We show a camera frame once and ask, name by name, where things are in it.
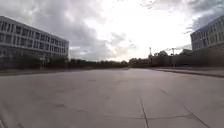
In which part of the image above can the grey multi-storey building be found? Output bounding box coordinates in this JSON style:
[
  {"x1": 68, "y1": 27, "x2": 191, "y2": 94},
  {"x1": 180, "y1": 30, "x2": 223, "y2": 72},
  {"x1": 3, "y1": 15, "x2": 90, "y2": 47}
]
[{"x1": 189, "y1": 14, "x2": 224, "y2": 68}]

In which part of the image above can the grey concrete slab pavement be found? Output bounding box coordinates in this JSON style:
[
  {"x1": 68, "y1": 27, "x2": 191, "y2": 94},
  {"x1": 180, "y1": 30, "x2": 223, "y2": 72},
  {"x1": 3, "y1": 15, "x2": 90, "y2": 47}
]
[{"x1": 0, "y1": 67, "x2": 224, "y2": 128}]

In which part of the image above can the raised kerb strip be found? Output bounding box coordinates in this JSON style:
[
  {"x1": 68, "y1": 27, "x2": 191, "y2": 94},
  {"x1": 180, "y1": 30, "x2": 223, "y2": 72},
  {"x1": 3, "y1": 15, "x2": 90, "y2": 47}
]
[{"x1": 151, "y1": 67, "x2": 224, "y2": 79}]

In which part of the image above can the row of dark trees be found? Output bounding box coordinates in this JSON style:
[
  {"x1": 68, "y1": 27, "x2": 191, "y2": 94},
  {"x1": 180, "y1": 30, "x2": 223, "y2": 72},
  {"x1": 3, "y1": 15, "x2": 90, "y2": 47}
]
[{"x1": 68, "y1": 49, "x2": 193, "y2": 70}]

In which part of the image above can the construction crane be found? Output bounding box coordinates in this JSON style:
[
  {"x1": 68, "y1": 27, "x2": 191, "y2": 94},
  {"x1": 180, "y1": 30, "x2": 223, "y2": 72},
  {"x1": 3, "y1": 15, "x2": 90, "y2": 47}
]
[{"x1": 164, "y1": 47, "x2": 181, "y2": 57}]

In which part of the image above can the long grey windowed building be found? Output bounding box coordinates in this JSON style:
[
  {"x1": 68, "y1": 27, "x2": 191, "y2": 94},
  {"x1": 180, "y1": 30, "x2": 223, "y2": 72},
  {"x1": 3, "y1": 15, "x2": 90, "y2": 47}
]
[{"x1": 0, "y1": 15, "x2": 70, "y2": 70}]

